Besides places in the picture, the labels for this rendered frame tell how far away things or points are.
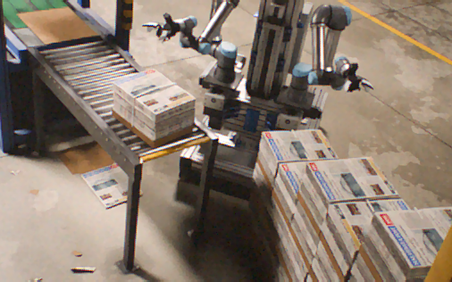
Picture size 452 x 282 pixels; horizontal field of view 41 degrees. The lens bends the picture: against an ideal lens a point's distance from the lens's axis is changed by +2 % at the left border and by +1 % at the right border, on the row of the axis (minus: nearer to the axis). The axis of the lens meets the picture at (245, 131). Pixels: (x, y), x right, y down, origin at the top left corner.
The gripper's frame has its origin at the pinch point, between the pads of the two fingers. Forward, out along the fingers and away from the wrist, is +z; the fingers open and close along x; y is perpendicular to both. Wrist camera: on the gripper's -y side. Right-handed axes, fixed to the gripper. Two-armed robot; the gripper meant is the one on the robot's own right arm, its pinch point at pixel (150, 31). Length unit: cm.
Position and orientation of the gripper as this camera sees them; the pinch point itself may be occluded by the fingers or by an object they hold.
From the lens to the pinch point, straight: 348.9
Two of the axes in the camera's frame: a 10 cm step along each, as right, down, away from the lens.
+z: -6.5, 3.5, -6.7
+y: -2.6, 7.3, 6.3
